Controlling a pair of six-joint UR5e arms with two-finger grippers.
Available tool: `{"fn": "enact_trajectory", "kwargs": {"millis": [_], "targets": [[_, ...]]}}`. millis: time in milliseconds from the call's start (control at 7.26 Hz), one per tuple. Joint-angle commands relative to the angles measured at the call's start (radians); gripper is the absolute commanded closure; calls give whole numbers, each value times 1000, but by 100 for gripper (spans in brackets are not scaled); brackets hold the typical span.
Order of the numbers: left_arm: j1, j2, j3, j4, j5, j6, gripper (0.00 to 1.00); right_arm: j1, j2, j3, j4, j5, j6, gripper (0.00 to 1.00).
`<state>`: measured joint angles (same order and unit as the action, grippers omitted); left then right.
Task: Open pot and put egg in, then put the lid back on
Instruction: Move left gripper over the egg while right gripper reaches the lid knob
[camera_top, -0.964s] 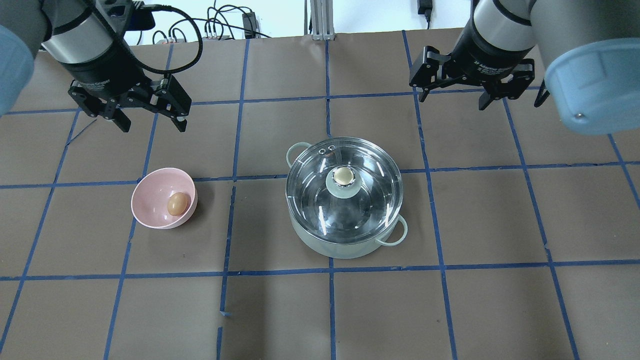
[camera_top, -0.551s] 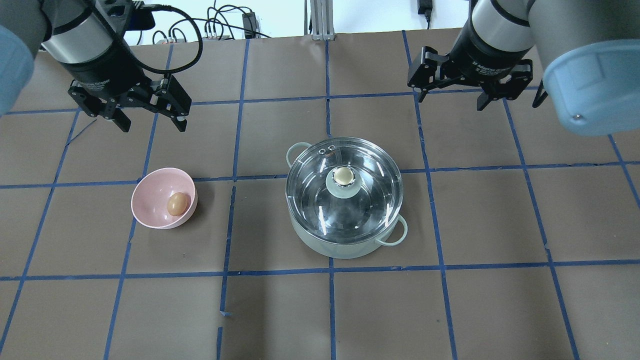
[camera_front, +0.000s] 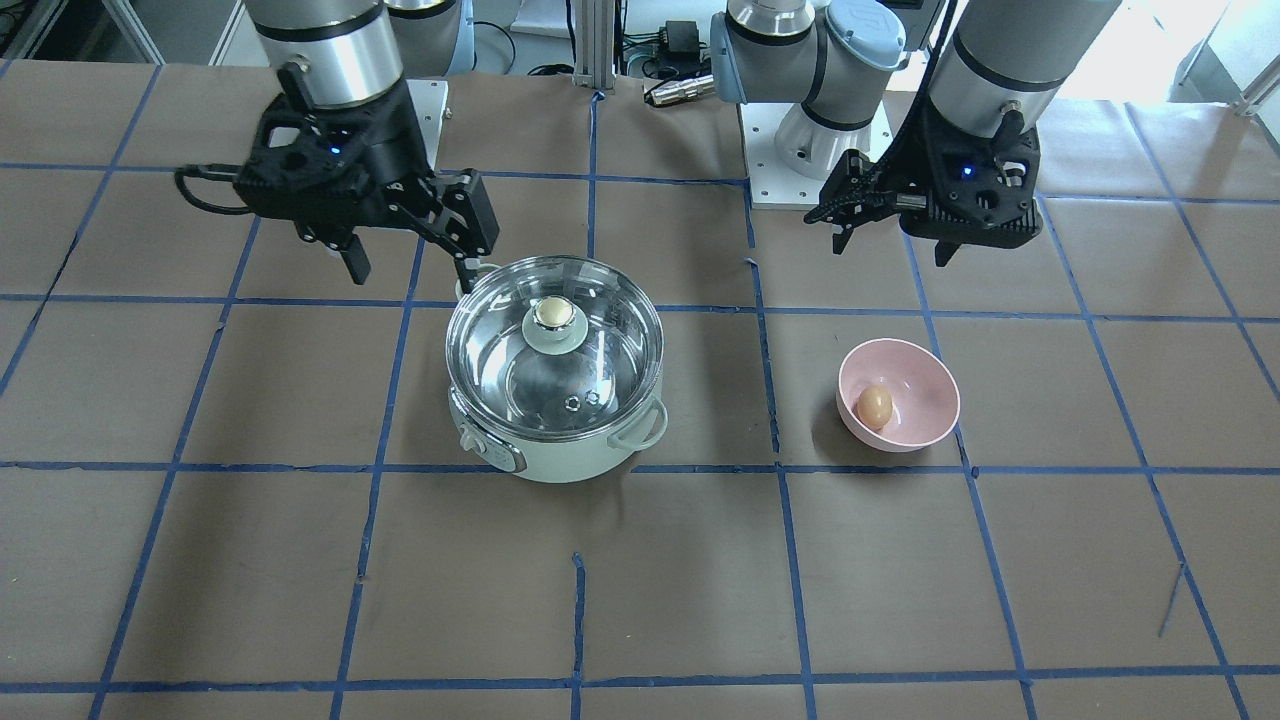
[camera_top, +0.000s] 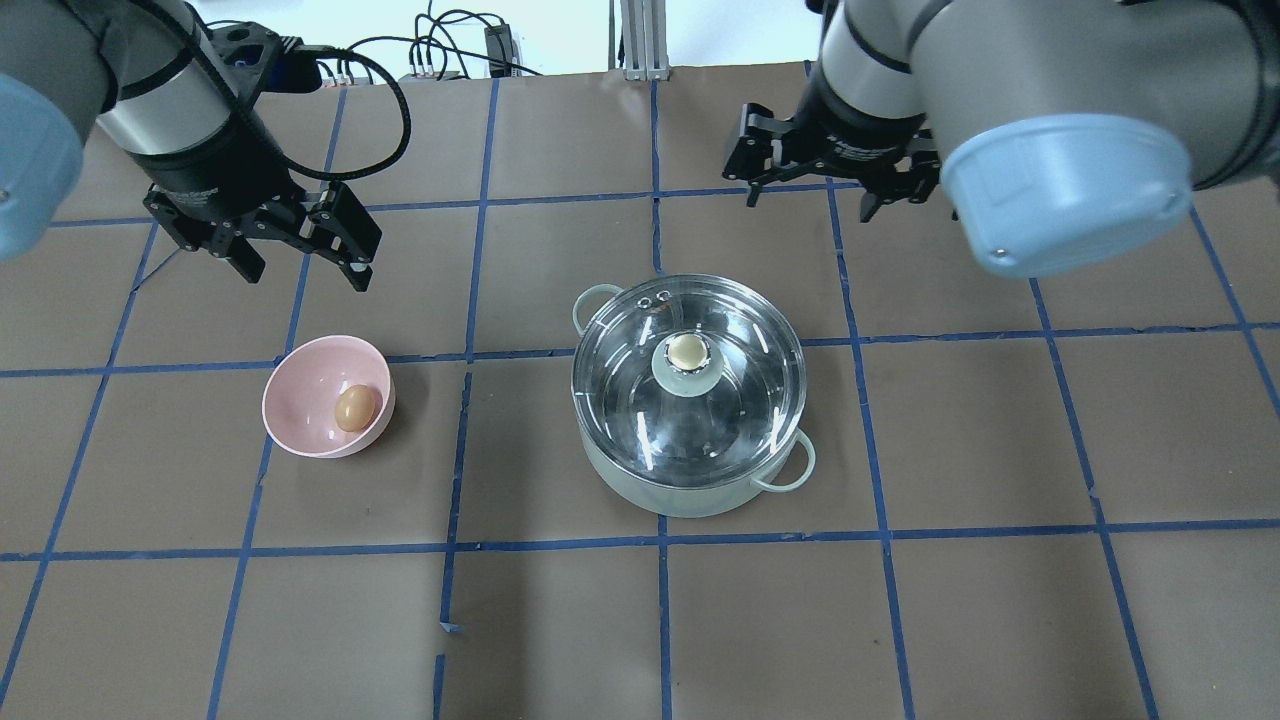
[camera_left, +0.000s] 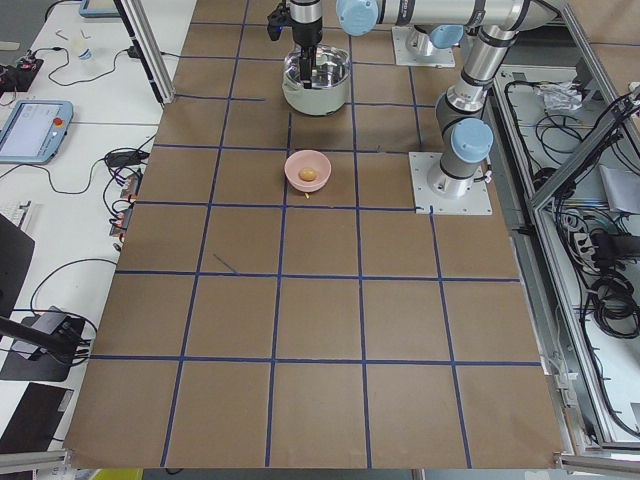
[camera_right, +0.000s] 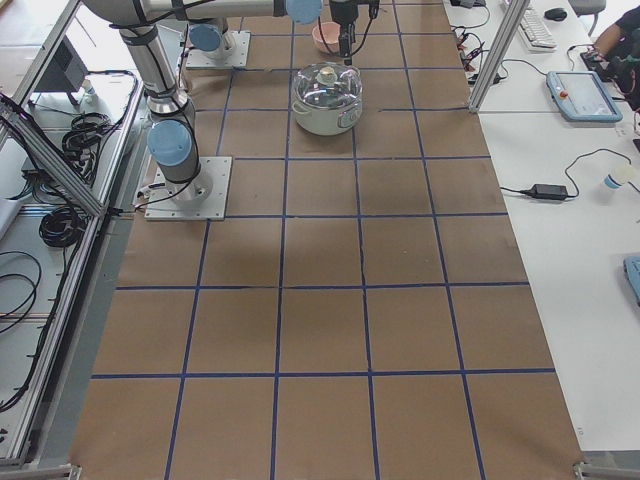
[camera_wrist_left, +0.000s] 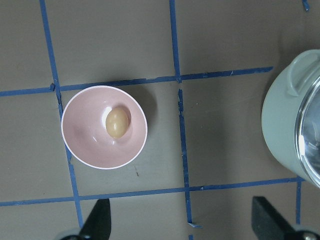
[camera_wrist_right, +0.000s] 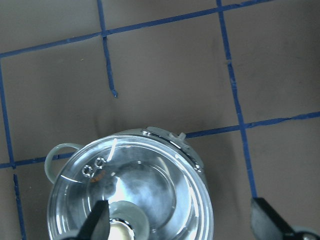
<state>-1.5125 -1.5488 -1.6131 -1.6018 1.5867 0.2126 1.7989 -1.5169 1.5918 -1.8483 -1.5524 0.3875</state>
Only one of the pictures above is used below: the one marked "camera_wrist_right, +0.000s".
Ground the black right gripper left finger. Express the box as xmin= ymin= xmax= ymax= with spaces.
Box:
xmin=76 ymin=200 xmax=111 ymax=240

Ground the pale green electric pot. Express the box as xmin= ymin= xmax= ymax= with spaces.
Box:
xmin=44 ymin=126 xmax=204 ymax=240

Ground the glass pot lid with knob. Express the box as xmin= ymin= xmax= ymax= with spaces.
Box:
xmin=46 ymin=134 xmax=214 ymax=240

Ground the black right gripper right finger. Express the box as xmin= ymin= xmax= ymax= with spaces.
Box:
xmin=250 ymin=197 xmax=300 ymax=240

